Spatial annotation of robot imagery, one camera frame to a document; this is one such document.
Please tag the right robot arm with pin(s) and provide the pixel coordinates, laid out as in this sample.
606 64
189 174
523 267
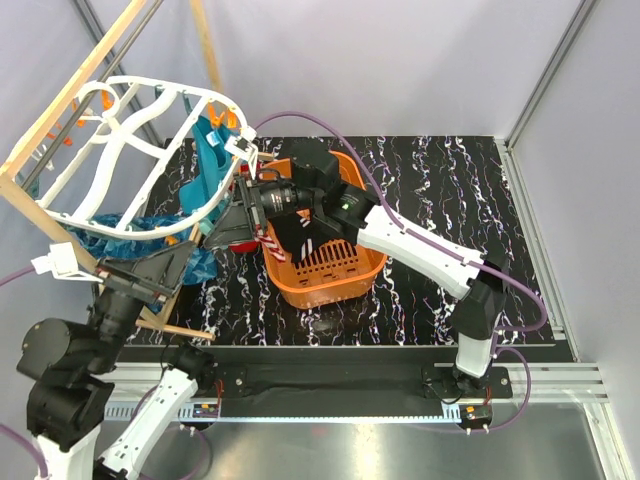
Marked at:
474 280

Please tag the orange plastic laundry basket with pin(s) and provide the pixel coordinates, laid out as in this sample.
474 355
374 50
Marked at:
341 269

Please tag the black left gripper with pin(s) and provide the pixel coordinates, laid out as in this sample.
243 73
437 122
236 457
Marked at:
165 269

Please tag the red white santa sock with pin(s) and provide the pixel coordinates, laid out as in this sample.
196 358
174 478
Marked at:
269 245

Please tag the wooden drying rack frame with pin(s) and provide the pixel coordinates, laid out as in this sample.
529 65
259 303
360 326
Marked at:
34 150

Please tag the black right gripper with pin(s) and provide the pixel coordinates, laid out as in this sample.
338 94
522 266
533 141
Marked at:
235 224

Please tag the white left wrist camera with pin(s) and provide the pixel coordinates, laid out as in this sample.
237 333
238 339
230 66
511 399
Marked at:
62 264

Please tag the white round clip hanger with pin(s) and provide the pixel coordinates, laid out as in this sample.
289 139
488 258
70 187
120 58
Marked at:
137 101

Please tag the black sock white stripes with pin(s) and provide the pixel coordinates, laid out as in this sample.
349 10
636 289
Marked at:
297 235

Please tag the teal fabric garment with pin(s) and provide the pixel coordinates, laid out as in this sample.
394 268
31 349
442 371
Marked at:
213 163

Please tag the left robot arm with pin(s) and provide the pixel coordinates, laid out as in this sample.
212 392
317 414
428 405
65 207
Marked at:
67 403

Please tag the blue patterned fabric garment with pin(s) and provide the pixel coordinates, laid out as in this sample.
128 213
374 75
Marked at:
202 265

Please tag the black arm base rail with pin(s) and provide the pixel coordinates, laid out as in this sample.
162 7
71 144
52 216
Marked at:
325 383

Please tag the orange clothes clip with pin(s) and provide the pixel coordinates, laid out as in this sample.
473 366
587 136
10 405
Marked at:
231 119
215 119

